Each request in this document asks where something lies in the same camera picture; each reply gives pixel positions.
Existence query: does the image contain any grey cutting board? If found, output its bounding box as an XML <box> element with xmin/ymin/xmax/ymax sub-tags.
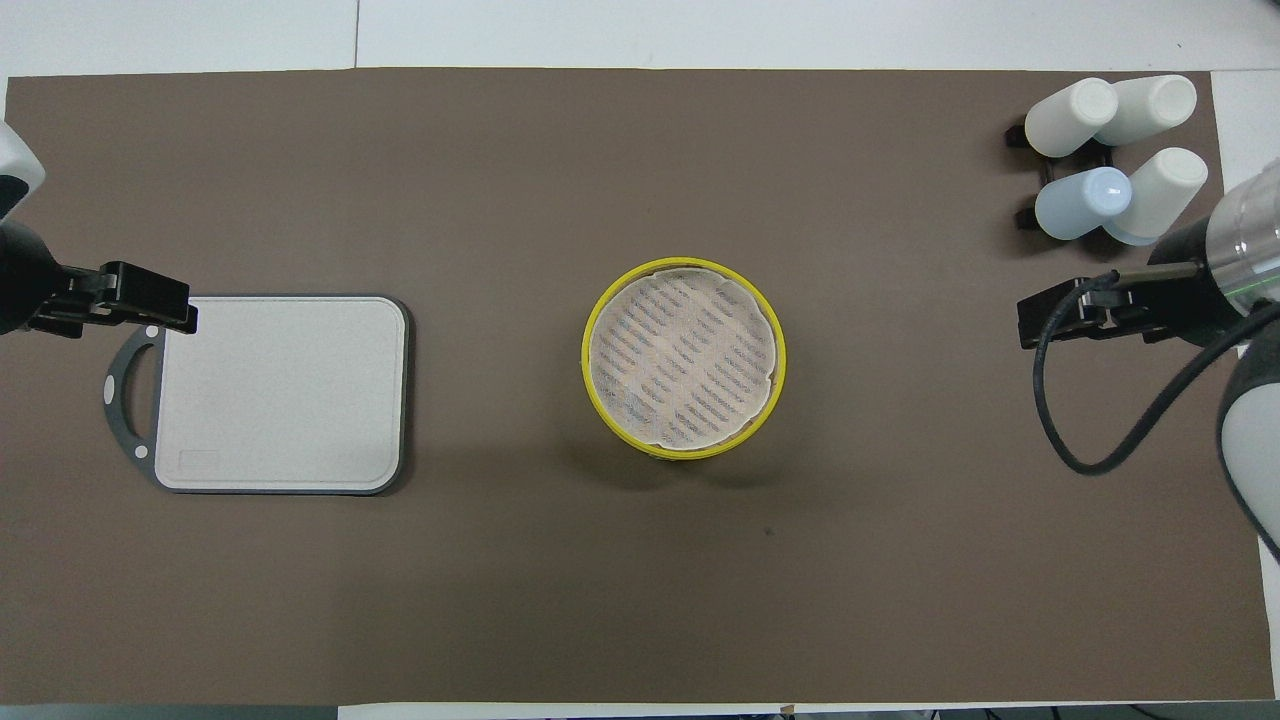
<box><xmin>103</xmin><ymin>293</ymin><xmax>411</xmax><ymax>497</ymax></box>

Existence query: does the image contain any black cup rack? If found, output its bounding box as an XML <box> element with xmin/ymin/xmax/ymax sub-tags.
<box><xmin>1004</xmin><ymin>117</ymin><xmax>1123</xmax><ymax>233</ymax></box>

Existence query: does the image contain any white steamer liner cloth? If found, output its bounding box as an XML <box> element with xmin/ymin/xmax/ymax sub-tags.
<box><xmin>589</xmin><ymin>264</ymin><xmax>780</xmax><ymax>450</ymax></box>

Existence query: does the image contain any brown table mat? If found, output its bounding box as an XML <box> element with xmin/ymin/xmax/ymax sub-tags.
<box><xmin>0</xmin><ymin>67</ymin><xmax>1279</xmax><ymax>705</ymax></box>

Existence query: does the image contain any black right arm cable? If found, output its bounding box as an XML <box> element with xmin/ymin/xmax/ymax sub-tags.
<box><xmin>1032</xmin><ymin>262</ymin><xmax>1280</xmax><ymax>477</ymax></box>

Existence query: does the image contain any yellow bamboo steamer basket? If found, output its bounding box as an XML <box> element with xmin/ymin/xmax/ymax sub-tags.
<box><xmin>581</xmin><ymin>256</ymin><xmax>788</xmax><ymax>462</ymax></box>

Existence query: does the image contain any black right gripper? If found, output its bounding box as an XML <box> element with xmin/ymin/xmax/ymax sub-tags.
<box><xmin>1017</xmin><ymin>218</ymin><xmax>1247</xmax><ymax>350</ymax></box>

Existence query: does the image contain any light blue plastic cup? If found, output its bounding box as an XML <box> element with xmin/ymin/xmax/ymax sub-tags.
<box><xmin>1034</xmin><ymin>166</ymin><xmax>1134</xmax><ymax>241</ymax></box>

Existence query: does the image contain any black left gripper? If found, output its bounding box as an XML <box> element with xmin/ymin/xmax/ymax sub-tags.
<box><xmin>0</xmin><ymin>218</ymin><xmax>199</xmax><ymax>339</ymax></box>

